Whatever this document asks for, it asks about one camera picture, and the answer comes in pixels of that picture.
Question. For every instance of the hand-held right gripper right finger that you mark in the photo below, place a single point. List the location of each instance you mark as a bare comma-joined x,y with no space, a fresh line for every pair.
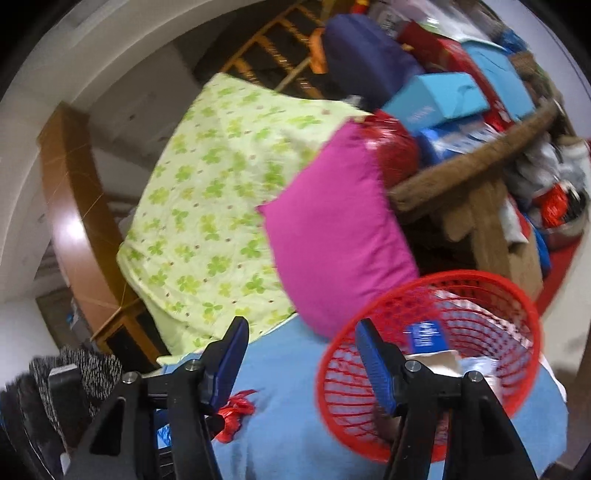
374,364

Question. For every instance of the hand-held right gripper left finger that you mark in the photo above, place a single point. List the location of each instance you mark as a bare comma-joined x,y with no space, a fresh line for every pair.
233,350

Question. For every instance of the red plastic bag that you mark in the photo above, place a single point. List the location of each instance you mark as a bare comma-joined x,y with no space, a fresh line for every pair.
235,410

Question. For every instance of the red mesh basket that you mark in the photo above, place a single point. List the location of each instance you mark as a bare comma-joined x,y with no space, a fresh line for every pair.
415,286

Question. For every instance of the blue plastic bag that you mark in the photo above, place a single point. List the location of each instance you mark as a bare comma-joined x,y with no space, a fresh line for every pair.
164,436

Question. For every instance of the black white spotted cloth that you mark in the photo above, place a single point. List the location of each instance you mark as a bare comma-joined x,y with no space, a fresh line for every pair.
97,374

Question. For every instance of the grey cabinet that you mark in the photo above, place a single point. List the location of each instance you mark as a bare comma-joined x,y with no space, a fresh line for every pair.
64,318

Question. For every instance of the blue blanket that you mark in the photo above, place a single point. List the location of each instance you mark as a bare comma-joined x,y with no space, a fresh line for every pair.
286,415

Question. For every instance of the wooden cabinet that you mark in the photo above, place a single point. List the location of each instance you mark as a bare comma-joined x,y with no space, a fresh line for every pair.
120,318

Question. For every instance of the pink pillow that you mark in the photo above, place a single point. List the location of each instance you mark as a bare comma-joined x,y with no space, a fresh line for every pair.
337,240

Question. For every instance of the green clover quilt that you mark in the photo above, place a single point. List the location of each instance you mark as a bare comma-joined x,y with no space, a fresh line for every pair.
207,207

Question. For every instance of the rough wooden bench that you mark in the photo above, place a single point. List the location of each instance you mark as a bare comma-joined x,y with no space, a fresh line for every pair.
485,207

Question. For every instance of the curved wooden arch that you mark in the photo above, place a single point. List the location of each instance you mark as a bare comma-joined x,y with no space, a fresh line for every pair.
69,207

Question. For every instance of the blue and white packet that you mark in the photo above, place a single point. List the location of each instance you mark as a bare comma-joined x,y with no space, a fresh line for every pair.
452,143

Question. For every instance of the metal bowl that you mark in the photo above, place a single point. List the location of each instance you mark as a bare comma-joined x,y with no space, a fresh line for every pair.
570,226

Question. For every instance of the red foil bag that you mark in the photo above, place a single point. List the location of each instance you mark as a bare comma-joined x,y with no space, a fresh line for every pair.
554,203

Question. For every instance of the white plastic bag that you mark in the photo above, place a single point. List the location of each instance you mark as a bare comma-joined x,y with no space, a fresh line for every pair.
535,170

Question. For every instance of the light blue cardboard box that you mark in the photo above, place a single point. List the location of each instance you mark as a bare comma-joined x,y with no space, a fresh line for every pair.
438,97

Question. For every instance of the wooden stair railing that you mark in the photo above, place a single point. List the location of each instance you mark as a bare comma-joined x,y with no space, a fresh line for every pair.
258,46

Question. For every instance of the red gift box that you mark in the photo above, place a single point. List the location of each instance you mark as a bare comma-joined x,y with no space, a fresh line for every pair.
457,50

